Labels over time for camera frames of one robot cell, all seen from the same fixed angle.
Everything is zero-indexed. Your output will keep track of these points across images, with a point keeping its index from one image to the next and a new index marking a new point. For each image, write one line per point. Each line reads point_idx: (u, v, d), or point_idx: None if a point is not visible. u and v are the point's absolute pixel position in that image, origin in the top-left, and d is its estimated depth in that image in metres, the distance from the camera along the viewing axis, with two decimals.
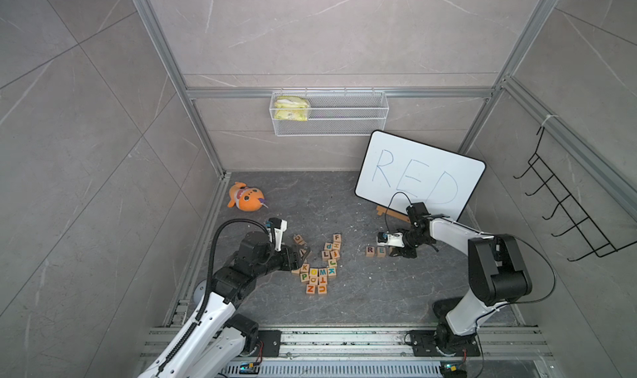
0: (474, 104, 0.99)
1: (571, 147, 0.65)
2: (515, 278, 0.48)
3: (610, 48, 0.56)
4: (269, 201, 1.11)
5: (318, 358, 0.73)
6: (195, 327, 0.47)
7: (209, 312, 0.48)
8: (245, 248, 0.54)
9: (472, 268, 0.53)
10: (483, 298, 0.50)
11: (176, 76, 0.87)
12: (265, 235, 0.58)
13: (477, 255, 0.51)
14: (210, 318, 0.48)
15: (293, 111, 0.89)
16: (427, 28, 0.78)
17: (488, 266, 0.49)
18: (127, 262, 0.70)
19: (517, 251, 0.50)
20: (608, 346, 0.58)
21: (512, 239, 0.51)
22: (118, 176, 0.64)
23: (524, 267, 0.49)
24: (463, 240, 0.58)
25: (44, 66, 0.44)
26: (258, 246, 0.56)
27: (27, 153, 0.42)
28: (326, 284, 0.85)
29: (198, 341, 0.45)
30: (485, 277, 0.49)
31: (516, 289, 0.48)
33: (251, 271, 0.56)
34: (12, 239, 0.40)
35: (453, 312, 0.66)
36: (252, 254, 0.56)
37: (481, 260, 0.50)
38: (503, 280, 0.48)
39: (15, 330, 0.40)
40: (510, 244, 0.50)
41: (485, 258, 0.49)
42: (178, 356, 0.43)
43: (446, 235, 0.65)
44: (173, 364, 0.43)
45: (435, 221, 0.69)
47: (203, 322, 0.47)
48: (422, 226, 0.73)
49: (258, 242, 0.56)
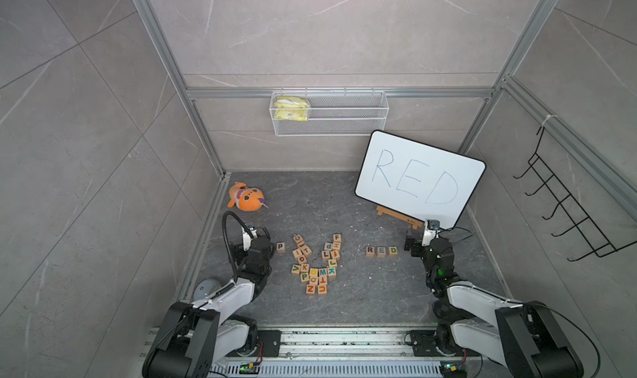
0: (474, 104, 0.99)
1: (571, 147, 0.65)
2: (574, 368, 0.41)
3: (610, 49, 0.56)
4: (269, 201, 1.11)
5: (318, 358, 0.73)
6: (233, 285, 0.59)
7: (240, 282, 0.61)
8: (254, 254, 0.67)
9: (505, 344, 0.46)
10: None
11: (176, 76, 0.87)
12: (264, 239, 0.70)
13: (512, 330, 0.44)
14: (241, 284, 0.60)
15: (293, 111, 0.89)
16: (427, 28, 0.78)
17: (527, 346, 0.42)
18: (126, 261, 0.67)
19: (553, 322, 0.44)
20: (607, 346, 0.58)
21: (544, 309, 0.45)
22: (118, 176, 0.64)
23: (568, 343, 0.42)
24: (486, 307, 0.53)
25: (43, 66, 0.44)
26: (262, 251, 0.69)
27: (27, 153, 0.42)
28: (326, 284, 0.85)
29: (235, 293, 0.56)
30: (527, 359, 0.42)
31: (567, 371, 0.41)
33: (261, 272, 0.70)
34: (12, 240, 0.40)
35: (464, 325, 0.63)
36: (259, 259, 0.68)
37: (520, 339, 0.43)
38: (554, 369, 0.41)
39: (15, 329, 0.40)
40: (542, 312, 0.45)
41: (525, 335, 0.43)
42: (224, 296, 0.53)
43: (470, 302, 0.58)
44: (221, 298, 0.52)
45: (454, 290, 0.63)
47: (239, 284, 0.60)
48: (439, 292, 0.67)
49: (261, 247, 0.67)
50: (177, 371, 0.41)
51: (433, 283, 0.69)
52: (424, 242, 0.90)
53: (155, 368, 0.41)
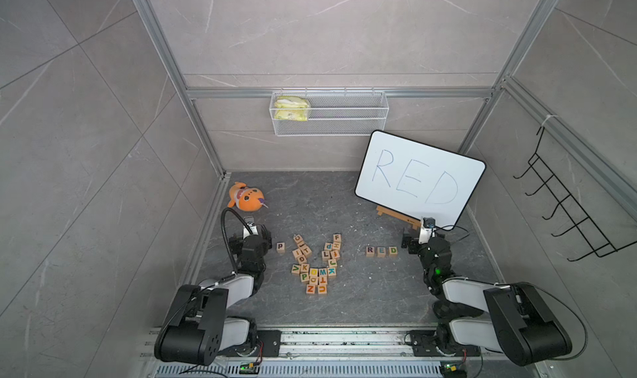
0: (474, 104, 0.99)
1: (571, 147, 0.65)
2: (559, 341, 0.42)
3: (610, 48, 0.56)
4: (269, 201, 1.11)
5: (317, 359, 0.73)
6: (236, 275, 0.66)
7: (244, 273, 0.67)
8: (248, 252, 0.68)
9: (495, 323, 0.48)
10: (519, 356, 0.43)
11: (176, 76, 0.87)
12: (257, 237, 0.71)
13: (500, 307, 0.46)
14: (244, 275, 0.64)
15: (293, 111, 0.89)
16: (427, 27, 0.78)
17: (515, 321, 0.44)
18: (126, 261, 0.67)
19: (539, 301, 0.46)
20: (608, 346, 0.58)
21: (531, 289, 0.47)
22: (118, 176, 0.64)
23: (554, 318, 0.44)
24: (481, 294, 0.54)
25: (44, 66, 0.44)
26: (255, 250, 0.69)
27: (27, 153, 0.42)
28: (325, 284, 0.85)
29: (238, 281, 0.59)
30: (516, 332, 0.43)
31: (554, 345, 0.42)
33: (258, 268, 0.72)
34: (12, 240, 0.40)
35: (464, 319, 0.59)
36: (254, 257, 0.69)
37: (508, 315, 0.45)
38: (542, 345, 0.42)
39: (14, 329, 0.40)
40: (529, 293, 0.47)
41: (511, 311, 0.45)
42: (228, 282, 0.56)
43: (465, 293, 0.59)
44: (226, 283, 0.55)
45: (450, 285, 0.64)
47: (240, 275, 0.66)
48: (435, 289, 0.69)
49: (255, 246, 0.69)
50: (189, 348, 0.42)
51: (429, 280, 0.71)
52: (421, 240, 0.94)
53: (167, 346, 0.42)
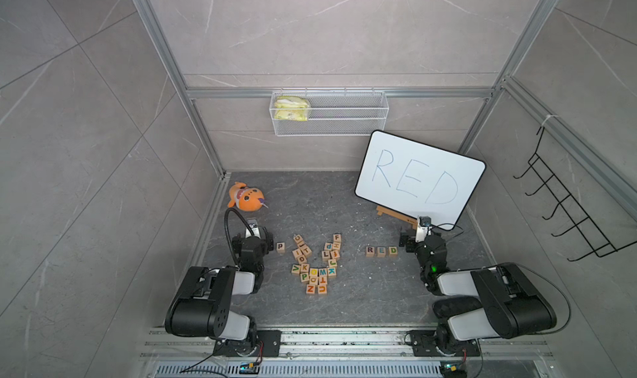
0: (474, 104, 0.99)
1: (571, 147, 0.65)
2: (542, 312, 0.44)
3: (610, 48, 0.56)
4: (269, 201, 1.11)
5: (318, 358, 0.73)
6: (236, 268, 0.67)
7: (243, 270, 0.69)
8: (247, 254, 0.71)
9: (484, 301, 0.50)
10: (508, 328, 0.45)
11: (176, 76, 0.87)
12: (255, 238, 0.73)
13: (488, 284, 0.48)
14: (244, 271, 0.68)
15: (293, 111, 0.89)
16: (427, 28, 0.78)
17: (502, 295, 0.47)
18: (126, 261, 0.67)
19: (524, 278, 0.49)
20: (608, 346, 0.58)
21: (515, 269, 0.50)
22: (118, 176, 0.64)
23: (537, 293, 0.47)
24: None
25: (43, 66, 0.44)
26: (255, 251, 0.72)
27: (27, 153, 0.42)
28: (325, 284, 0.85)
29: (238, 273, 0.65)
30: (503, 305, 0.45)
31: (538, 316, 0.44)
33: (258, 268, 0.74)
34: (12, 240, 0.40)
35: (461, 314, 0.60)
36: (254, 259, 0.72)
37: (495, 290, 0.47)
38: (528, 315, 0.44)
39: (14, 329, 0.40)
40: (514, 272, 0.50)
41: (497, 287, 0.48)
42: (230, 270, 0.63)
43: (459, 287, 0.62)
44: None
45: (444, 278, 0.67)
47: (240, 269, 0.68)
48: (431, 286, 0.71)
49: (254, 247, 0.71)
50: (198, 321, 0.44)
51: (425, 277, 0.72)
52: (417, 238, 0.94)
53: (177, 319, 0.44)
